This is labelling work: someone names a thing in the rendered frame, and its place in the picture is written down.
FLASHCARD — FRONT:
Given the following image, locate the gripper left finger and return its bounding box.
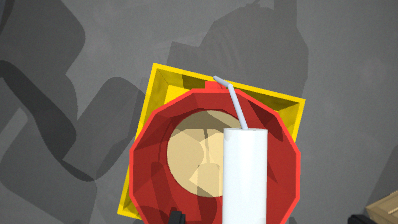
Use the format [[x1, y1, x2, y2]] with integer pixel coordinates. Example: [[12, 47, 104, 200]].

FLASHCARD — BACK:
[[168, 211, 185, 224]]

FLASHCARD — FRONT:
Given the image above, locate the yellow shallow tray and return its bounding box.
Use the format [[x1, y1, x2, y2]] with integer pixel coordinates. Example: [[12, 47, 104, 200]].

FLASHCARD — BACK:
[[117, 63, 305, 220]]

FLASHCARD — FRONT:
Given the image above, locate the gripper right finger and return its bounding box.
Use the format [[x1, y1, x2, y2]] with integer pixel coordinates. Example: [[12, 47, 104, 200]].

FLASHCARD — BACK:
[[347, 214, 377, 224]]

